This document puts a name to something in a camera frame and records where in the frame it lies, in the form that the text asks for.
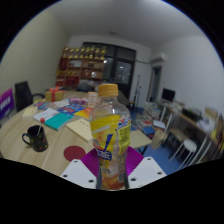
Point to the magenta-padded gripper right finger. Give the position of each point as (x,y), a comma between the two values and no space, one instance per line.
(146,171)

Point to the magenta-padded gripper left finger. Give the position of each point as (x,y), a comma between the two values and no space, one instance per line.
(78,171)

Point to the yellow-labelled drink bottle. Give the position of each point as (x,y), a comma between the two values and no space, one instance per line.
(110,133)

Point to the flat round red coaster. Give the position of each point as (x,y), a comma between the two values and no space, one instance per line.
(74,153)

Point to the small beige side table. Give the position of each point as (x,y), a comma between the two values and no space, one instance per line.
(140,138)

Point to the large beige notebook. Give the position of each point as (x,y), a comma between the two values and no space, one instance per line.
(80,129)

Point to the white round stool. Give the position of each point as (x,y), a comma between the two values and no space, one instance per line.
(186,145)

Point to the black mug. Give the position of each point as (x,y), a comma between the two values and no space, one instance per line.
(38,141)

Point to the teal book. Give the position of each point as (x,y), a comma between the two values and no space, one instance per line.
(57,121)

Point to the stack of books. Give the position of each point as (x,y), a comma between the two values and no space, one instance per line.
(151,115)

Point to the orange yellow book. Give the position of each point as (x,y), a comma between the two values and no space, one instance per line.
(85,113)

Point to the red-tipped stirrer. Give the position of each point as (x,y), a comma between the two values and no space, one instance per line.
(42,120)

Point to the blue and red book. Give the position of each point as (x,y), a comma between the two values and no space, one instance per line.
(70,109)

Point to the white booklet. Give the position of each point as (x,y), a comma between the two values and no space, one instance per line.
(45,115)

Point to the cluttered wooden side desk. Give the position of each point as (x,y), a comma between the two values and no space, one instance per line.
(193,121)

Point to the pink box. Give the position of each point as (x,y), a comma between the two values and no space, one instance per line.
(78,101)

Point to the beige carton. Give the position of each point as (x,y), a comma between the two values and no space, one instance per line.
(92,100)

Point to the grey armchair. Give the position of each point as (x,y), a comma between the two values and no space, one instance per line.
(124,100)

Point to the blue red magazine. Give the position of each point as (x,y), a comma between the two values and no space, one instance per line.
(42,105)

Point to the small beige notebook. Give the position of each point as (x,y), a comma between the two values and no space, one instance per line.
(29,112)

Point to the yellow gift box red ribbon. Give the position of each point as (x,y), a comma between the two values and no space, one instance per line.
(54,96)

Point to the black computer monitor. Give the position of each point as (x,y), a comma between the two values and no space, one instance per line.
(168,94)

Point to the black tripod stand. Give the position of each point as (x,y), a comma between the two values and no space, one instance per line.
(137,88)

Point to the dark grey chair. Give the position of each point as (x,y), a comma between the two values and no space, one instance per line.
(86,88)

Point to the black office chair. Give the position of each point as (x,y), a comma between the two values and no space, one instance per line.
(23,95)

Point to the purple sign board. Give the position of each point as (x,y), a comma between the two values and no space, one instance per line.
(6,103)

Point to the dark glass door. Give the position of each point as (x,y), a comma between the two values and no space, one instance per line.
(123,71)

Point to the wooden shelf unit with trophies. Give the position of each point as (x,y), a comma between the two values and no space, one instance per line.
(80,68)

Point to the white air conditioner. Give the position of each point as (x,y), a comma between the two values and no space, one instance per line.
(158,57)

